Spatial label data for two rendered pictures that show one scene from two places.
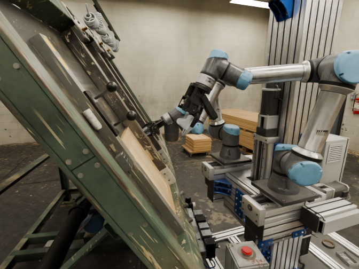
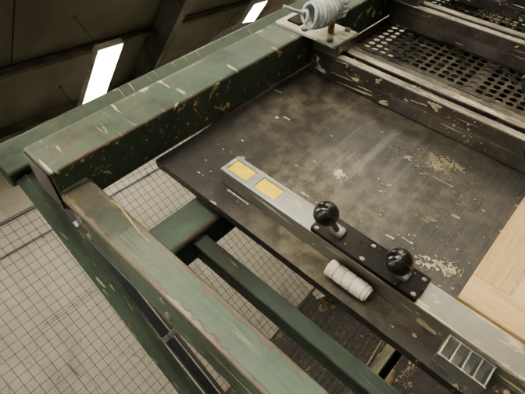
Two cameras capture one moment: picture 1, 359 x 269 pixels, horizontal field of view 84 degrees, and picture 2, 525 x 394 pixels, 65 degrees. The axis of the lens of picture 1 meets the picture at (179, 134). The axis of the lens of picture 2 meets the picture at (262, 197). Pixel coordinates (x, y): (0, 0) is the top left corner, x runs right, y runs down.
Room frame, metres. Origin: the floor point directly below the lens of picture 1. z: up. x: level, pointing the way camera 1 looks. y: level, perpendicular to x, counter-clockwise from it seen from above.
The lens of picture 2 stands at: (0.45, -0.31, 1.62)
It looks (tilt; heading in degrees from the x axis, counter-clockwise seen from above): 0 degrees down; 69
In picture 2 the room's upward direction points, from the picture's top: 39 degrees counter-clockwise
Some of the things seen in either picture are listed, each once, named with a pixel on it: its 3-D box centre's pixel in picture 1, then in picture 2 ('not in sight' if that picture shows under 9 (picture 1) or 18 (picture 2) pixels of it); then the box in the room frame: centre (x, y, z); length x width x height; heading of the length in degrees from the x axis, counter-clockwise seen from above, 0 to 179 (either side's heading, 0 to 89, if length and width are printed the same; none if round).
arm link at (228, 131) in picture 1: (230, 134); not in sight; (1.41, -0.37, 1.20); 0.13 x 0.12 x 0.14; 31
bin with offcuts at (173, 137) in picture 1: (171, 128); not in sight; (5.63, 0.22, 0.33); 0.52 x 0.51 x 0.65; 19
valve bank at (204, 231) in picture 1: (198, 229); not in sight; (1.06, -0.12, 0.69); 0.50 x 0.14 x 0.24; 9
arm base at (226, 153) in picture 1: (229, 149); not in sight; (1.41, -0.37, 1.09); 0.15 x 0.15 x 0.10
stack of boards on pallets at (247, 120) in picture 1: (246, 128); not in sight; (5.28, -1.79, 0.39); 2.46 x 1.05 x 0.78; 19
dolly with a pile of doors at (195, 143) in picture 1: (195, 144); not in sight; (4.47, -0.37, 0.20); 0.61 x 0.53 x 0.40; 19
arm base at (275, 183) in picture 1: (284, 178); not in sight; (0.94, -0.53, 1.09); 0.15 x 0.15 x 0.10
